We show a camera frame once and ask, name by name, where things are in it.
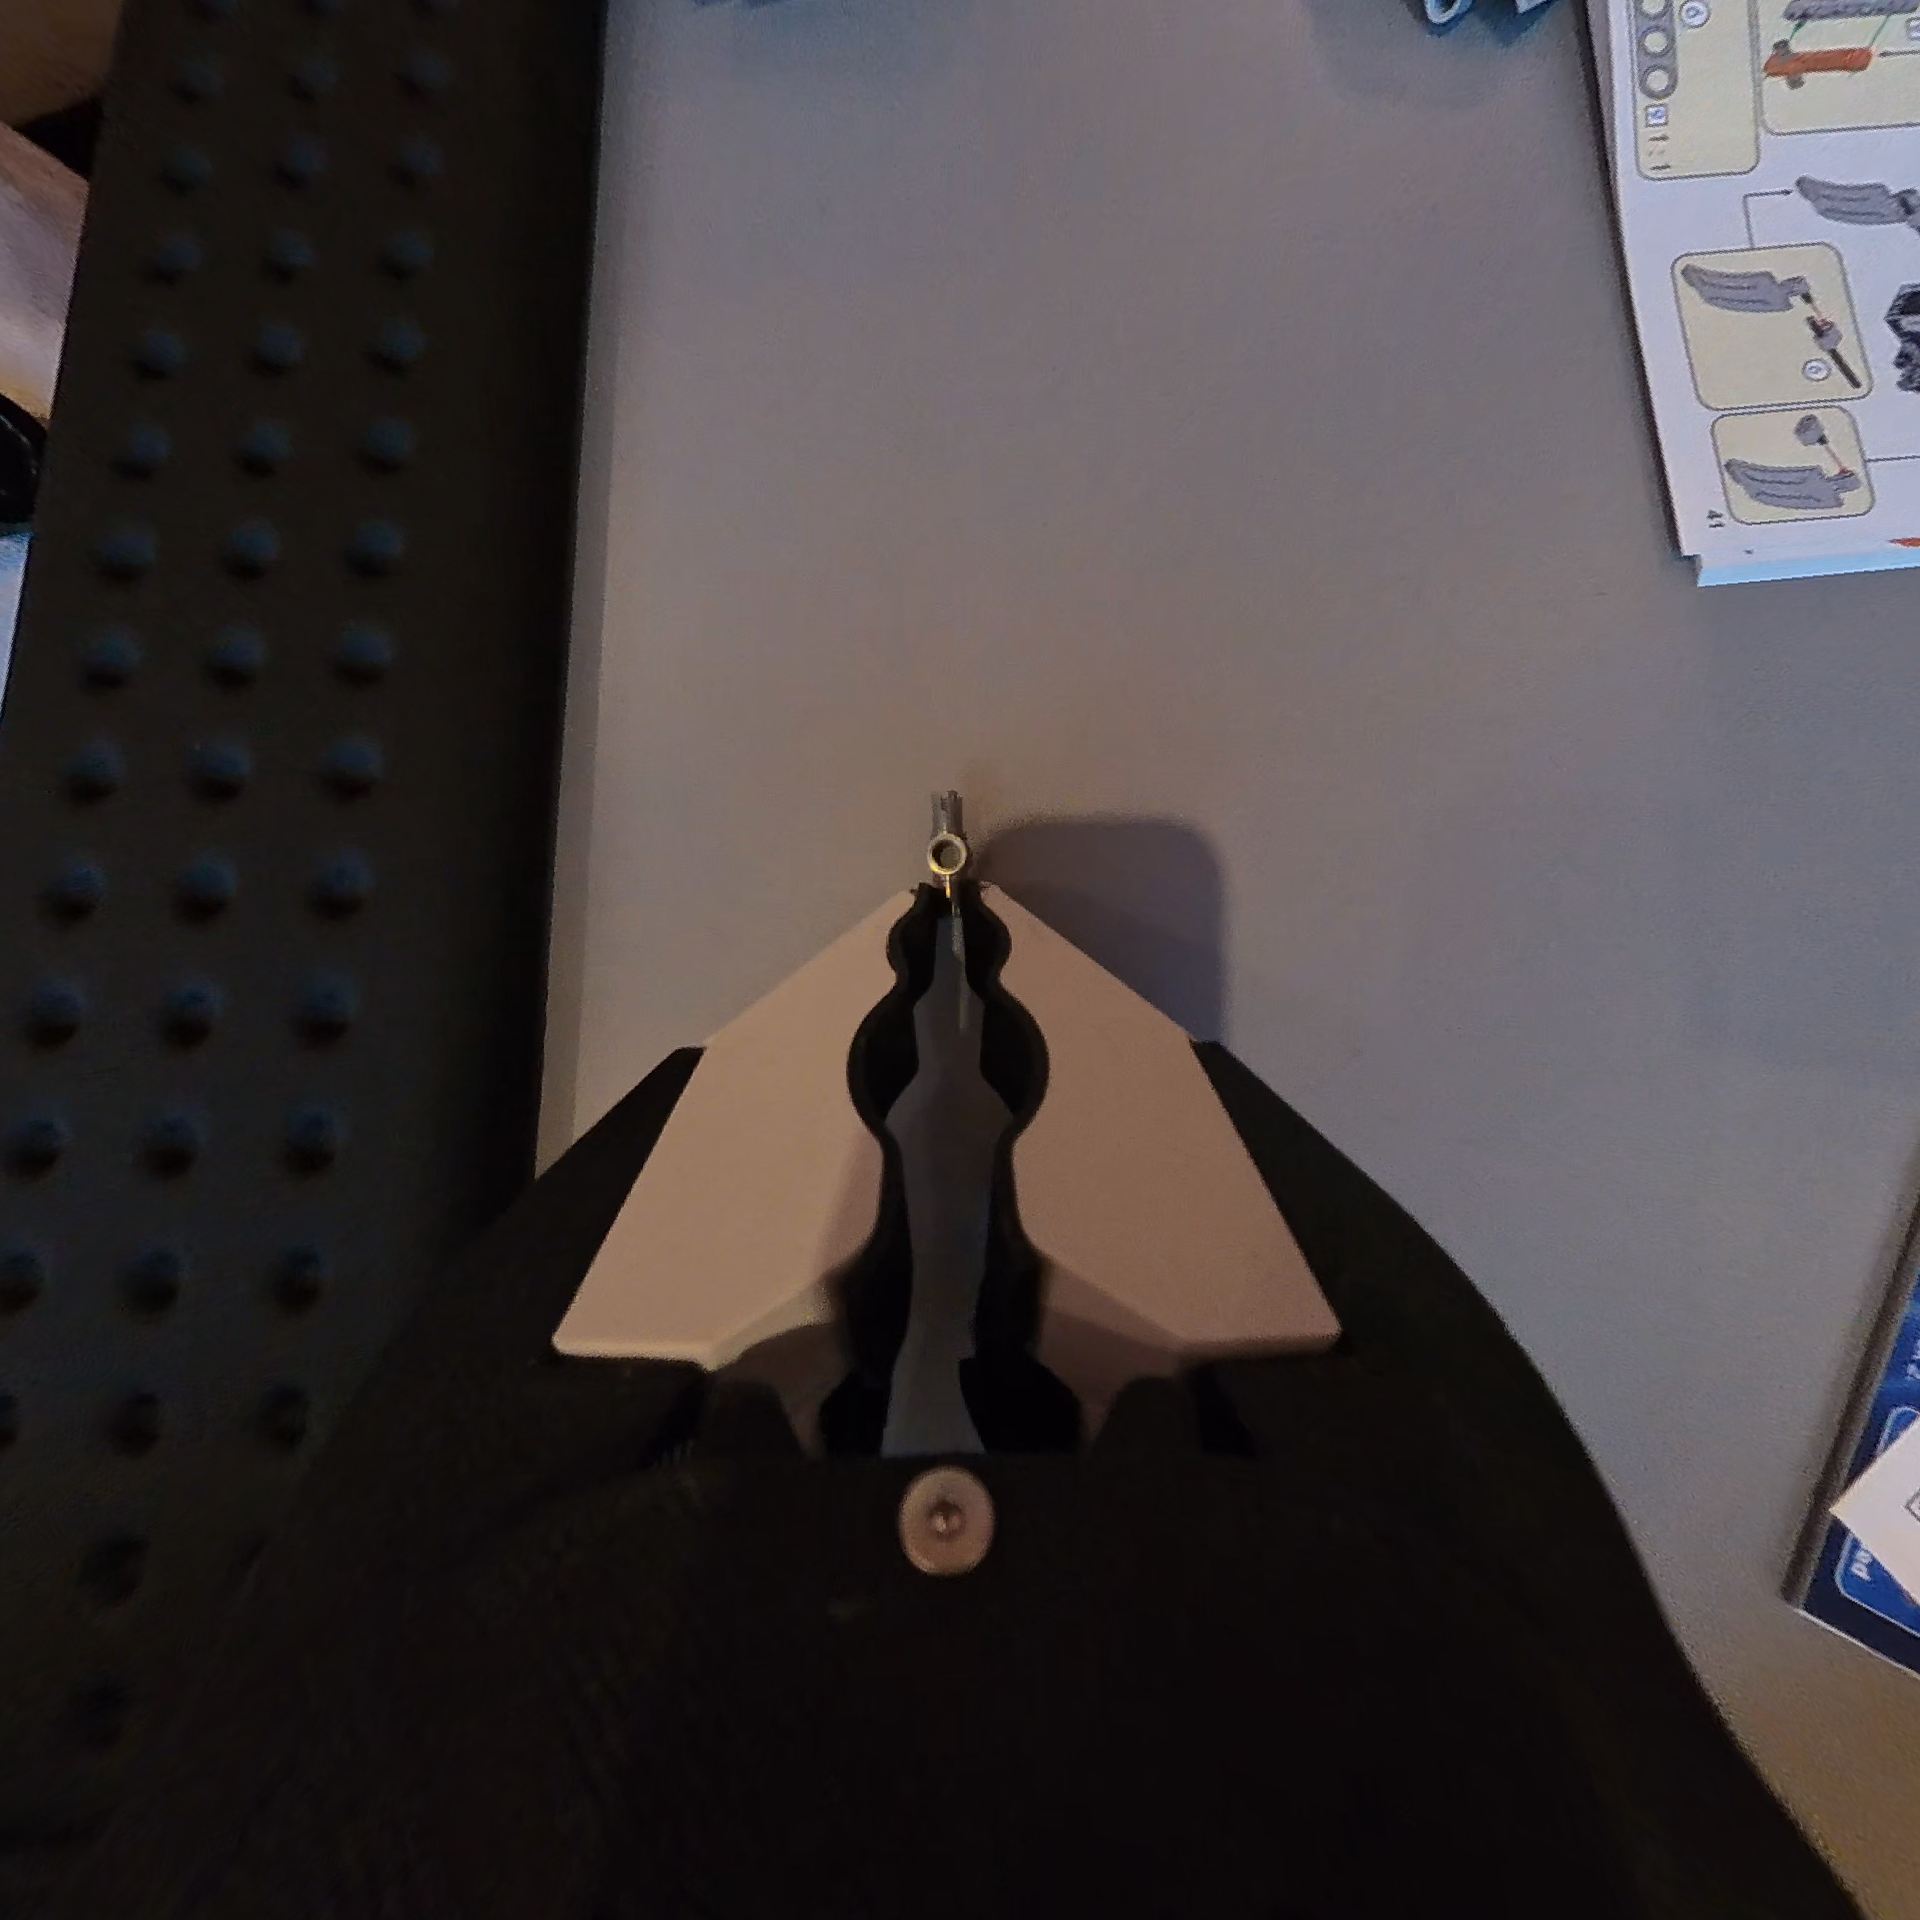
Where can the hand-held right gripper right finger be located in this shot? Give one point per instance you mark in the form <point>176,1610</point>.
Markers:
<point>1170,1200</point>

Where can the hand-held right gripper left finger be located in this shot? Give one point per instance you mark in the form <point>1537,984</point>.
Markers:
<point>720,1200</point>

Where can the small grey toy pin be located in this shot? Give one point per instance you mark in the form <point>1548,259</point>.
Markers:
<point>950,855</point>

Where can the dark perforated desk panel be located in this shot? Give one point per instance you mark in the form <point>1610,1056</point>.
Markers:
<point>270,600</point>

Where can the grey desk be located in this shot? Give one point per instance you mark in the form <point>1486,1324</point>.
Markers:
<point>1201,452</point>

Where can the printed sticker sheet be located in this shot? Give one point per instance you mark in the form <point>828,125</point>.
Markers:
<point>1886,1508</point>

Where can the colourful booklet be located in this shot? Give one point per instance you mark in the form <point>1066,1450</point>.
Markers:
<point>1853,1628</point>

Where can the toy instruction booklet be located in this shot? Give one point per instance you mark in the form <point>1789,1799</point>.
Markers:
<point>1770,226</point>

